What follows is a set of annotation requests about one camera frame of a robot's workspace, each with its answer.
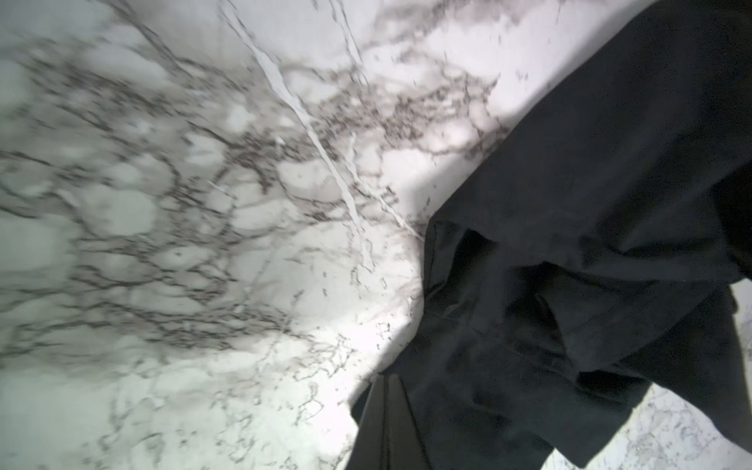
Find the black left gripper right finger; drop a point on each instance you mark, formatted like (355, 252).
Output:
(404, 448)

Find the black t-shirt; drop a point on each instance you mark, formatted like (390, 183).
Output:
(593, 254)

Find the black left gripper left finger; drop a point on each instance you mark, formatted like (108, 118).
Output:
(369, 449)

